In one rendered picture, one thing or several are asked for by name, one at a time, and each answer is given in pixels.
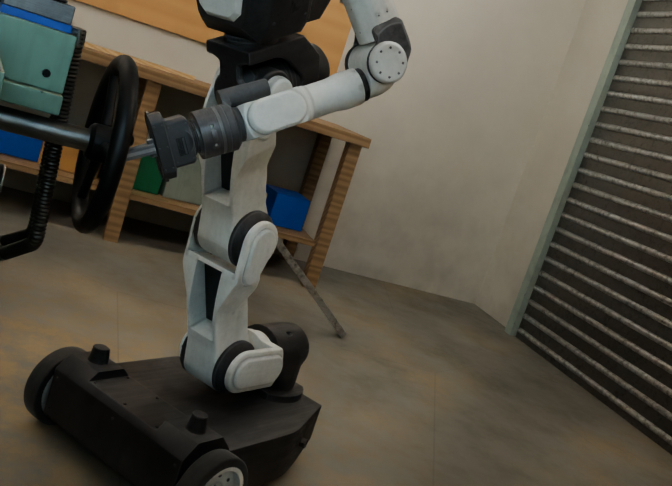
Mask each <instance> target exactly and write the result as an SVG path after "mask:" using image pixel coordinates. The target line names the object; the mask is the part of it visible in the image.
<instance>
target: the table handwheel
mask: <svg viewBox="0 0 672 486"><path fill-rule="evenodd" d="M118 87H119V95H118V103H117V110H116V116H115V121H114V126H113V127H112V123H113V116H114V109H115V102H116V97H117V92H118ZM138 91H139V75H138V69H137V65H136V63H135V61H134V60H133V59H132V58H131V57H130V56H128V55H119V56H117V57H115V58H114V59H113V60H112V61H111V62H110V64H109V65H108V67H107V69H106V70H105V72H104V74H103V76H102V78H101V81H100V83H99V85H98V88H97V90H96V93H95V96H94V98H93V101H92V104H91V107H90V110H89V114H88V117H87V120H86V124H85V128H84V127H81V126H77V125H73V124H69V123H66V122H62V121H58V120H54V119H51V118H47V117H43V116H39V115H36V114H32V113H28V112H24V111H21V110H17V109H13V108H9V107H6V106H2V105H0V130H3V131H7V132H11V133H15V134H19V135H22V136H26V137H30V138H34V139H38V140H42V141H46V142H50V143H54V144H58V145H62V146H66V147H70V148H74V149H78V150H79V152H78V157H77V162H76V167H75V173H74V179H73V186H72V196H71V218H72V223H73V226H74V227H75V229H76V230H77V231H78V232H80V233H84V234H87V233H91V232H93V231H94V230H95V229H96V228H97V227H98V226H99V225H100V224H101V222H102V221H103V219H104V218H105V216H106V214H107V212H108V210H109V208H110V206H111V203H112V201H113V198H114V196H115V193H116V191H117V188H118V185H119V182H120V179H121V176H122V173H123V169H124V166H125V163H126V159H127V155H128V151H129V147H130V143H131V139H132V134H133V129H134V124H135V118H136V111H137V103H138ZM101 163H102V164H104V166H103V170H102V173H101V176H100V179H99V182H98V185H97V188H96V190H95V193H94V195H93V198H92V200H91V202H90V204H89V191H90V188H91V186H92V183H93V180H94V178H95V176H96V174H97V172H98V169H99V167H100V165H101Z"/></svg>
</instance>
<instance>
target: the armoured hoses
mask: <svg viewBox="0 0 672 486"><path fill-rule="evenodd" d="M71 26H72V30H71V33H70V34H73V35H75V36H76V37H77V42H76V46H75V49H74V53H73V57H72V61H71V65H70V68H69V72H68V76H67V80H66V83H65V87H64V91H63V93H62V94H61V95H62V96H63V102H62V105H61V109H60V113H59V115H58V116H56V115H52V114H50V115H51V116H50V117H49V118H51V119H54V120H58V121H62V122H66V123H68V118H69V116H68V115H69V114H70V112H69V111H70V110H71V109H70V107H71V106H72V105H71V102H72V98H73V96H72V95H73V94H74V92H73V91H74V90H75V88H74V86H76V85H75V82H76V78H77V75H76V74H78V71H77V70H78V69H79V67H78V66H79V65H80V64H79V62H80V61H81V60H80V58H81V57H82V56H81V53H82V49H83V46H84V43H85V38H86V33H87V31H86V30H84V29H82V28H80V27H76V26H73V25H71ZM43 149H44V150H43V151H42V152H43V154H42V158H41V162H40V164H41V165H40V166H39V167H40V169H39V173H38V177H37V179H38V180H37V181H36V182H37V184H36V188H35V192H34V194H35V195H34V199H33V203H32V205H33V206H32V207H31V208H32V210H31V213H30V216H31V217H29V219H30V220H29V224H28V226H27V228H26V229H23V230H20V231H16V232H13V233H9V234H5V235H2V236H0V262H1V261H5V260H8V259H11V258H14V257H17V256H20V255H24V254H27V253H30V252H33V251H36V250H37V249H38V248H39V247H40V246H41V245H42V242H43V241H44V238H45V234H46V232H45V231H46V230H47V229H46V227H47V223H48V219H49V217H48V216H49V215H50V214H49V212H50V208H51V205H50V204H52V202H51V201H52V200H53V198H52V197H53V193H54V190H53V189H55V186H54V185H56V183H55V181H56V177H57V173H58V171H57V170H58V169H59V167H58V166H59V165H60V164H59V162H60V158H61V154H62V152H61V150H63V148H62V145H58V144H54V143H50V142H46V141H45V143H44V147H43Z"/></svg>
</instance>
